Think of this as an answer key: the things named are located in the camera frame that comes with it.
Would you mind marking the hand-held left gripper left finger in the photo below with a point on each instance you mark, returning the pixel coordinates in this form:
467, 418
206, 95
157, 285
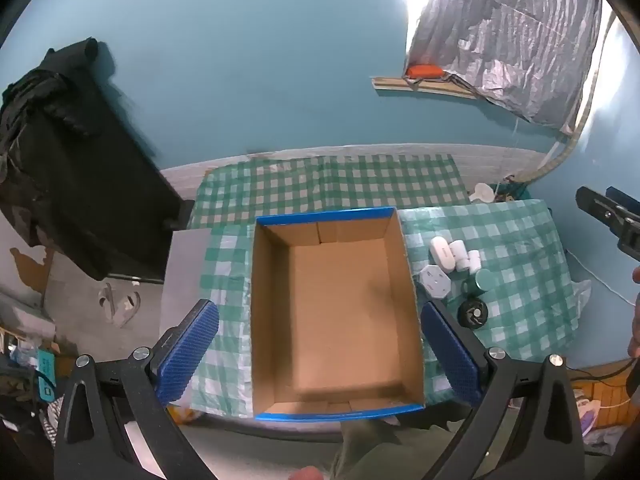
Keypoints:
190, 355

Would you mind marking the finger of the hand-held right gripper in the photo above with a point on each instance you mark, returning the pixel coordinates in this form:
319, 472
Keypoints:
602, 210
625, 201

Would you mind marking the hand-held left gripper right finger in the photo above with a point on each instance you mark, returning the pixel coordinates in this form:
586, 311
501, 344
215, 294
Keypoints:
452, 355

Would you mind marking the black round fan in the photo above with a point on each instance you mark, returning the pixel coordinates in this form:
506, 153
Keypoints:
472, 313

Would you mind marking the white octagonal device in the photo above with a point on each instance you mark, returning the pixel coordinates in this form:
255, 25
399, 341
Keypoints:
434, 282

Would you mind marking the green jar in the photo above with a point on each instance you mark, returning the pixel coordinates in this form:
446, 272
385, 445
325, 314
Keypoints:
481, 281

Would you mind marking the white small bottle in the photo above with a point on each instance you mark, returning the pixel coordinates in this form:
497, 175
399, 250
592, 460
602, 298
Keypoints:
474, 262
458, 256

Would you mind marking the white oval case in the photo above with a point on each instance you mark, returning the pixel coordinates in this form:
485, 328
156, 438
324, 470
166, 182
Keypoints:
441, 252

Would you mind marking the blue cardboard box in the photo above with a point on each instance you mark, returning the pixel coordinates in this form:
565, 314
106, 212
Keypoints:
340, 310

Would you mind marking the person's right hand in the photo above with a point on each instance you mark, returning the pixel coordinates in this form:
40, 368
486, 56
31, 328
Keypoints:
636, 330

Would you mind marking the white plastic bag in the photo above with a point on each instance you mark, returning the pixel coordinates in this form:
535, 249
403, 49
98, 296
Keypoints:
580, 297

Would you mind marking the grey board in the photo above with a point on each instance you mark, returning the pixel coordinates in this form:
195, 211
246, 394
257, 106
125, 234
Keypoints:
185, 270

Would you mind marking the white slipper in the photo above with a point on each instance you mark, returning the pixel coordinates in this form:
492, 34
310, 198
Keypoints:
120, 305

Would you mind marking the teal container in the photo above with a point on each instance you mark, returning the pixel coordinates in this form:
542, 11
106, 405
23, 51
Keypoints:
515, 191

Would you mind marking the large-check green tablecloth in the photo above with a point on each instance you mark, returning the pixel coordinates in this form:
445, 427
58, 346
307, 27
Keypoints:
520, 260

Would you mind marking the person's olive pants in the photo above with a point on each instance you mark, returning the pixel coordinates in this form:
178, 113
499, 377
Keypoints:
390, 455

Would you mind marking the white funnel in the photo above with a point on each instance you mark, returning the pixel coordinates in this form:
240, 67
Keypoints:
481, 193

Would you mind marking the teal box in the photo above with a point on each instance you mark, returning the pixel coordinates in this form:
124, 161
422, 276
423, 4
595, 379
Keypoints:
47, 375

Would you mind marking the striped cloth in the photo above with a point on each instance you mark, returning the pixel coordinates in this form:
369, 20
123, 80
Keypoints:
50, 425

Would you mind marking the silver tarp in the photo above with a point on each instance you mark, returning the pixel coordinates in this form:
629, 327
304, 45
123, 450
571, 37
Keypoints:
510, 35

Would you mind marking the small-check green tablecloth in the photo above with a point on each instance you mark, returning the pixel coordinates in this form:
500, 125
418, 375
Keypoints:
325, 185

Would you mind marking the black cloth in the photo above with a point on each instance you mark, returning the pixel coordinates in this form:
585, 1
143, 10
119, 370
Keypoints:
85, 170

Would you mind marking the wooden ledge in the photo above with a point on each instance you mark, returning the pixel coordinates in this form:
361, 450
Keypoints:
425, 87

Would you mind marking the orange object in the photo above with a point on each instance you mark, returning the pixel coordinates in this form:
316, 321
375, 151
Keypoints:
424, 71

